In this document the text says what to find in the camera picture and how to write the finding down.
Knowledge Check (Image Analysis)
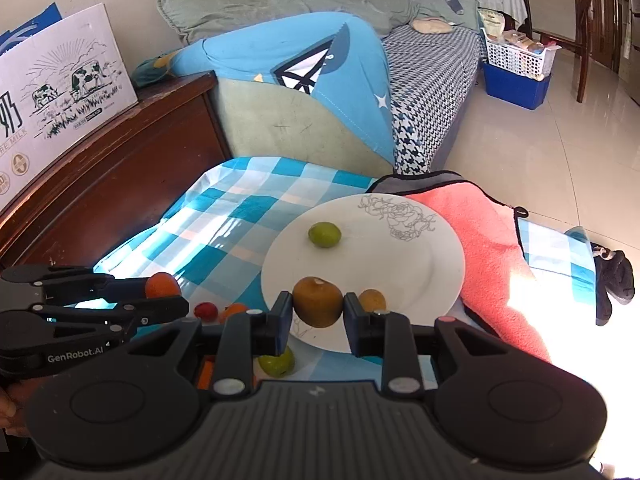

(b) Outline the houndstooth sofa seat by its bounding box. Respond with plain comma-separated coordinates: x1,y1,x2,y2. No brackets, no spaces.
383,25,485,176

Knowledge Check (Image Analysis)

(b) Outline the brown longan fruit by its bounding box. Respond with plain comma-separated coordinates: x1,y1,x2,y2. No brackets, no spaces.
358,288,387,312
293,276,343,328

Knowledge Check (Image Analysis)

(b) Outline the red cherry tomato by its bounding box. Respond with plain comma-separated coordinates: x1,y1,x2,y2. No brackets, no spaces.
193,302,219,323

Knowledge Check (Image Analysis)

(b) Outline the left hand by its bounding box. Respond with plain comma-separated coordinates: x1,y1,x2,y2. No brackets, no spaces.
0,378,42,438

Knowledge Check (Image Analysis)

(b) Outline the pink towel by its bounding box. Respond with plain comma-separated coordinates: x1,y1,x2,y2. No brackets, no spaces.
368,170,551,362

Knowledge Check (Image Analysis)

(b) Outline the white floral plate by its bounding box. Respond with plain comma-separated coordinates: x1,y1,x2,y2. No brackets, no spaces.
262,193,465,325

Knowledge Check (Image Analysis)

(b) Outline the white plastic basket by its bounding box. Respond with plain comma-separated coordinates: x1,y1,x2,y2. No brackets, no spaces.
483,29,561,81

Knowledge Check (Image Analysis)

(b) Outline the wooden chair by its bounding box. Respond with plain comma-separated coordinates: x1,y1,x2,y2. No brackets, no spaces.
533,0,623,103

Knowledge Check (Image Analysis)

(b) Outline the green jujube on plate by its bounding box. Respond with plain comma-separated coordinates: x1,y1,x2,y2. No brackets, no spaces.
308,222,342,248

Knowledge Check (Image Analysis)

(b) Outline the green blanket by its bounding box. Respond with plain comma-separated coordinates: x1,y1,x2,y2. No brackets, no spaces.
155,0,480,44

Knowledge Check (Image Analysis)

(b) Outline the white milk carton box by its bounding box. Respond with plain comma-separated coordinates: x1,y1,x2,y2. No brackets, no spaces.
0,3,138,207

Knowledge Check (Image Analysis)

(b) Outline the black slipper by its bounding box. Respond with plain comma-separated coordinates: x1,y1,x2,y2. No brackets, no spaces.
591,243,636,326

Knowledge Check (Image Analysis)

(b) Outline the orange tangerine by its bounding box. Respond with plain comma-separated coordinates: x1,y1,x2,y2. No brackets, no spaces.
218,304,248,325
196,356,216,390
144,272,181,299

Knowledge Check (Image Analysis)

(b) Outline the blue checkered tablecloth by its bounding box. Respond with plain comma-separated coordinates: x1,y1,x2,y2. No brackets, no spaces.
96,157,596,377

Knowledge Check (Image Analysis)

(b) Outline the green jujube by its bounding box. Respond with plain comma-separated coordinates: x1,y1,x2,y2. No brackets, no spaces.
308,222,342,248
257,347,295,378

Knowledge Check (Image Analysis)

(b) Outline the blue plastic bin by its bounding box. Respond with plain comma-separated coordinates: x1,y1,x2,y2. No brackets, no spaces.
483,63,551,110

